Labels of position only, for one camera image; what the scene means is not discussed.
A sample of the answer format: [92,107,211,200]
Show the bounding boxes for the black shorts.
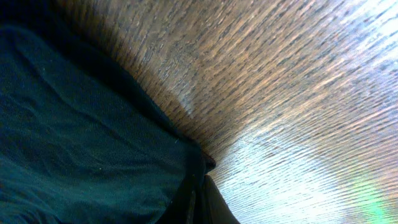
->
[1,1,236,223]

